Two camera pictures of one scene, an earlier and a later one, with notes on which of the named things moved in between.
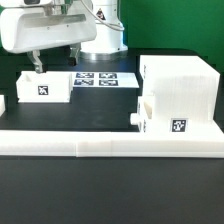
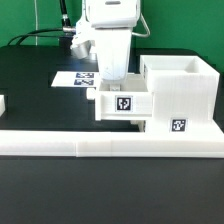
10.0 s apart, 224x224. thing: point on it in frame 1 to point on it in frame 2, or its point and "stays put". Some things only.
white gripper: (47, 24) to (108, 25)
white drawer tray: (44, 87) to (134, 101)
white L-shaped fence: (118, 144) stays put
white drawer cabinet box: (186, 91) stays put
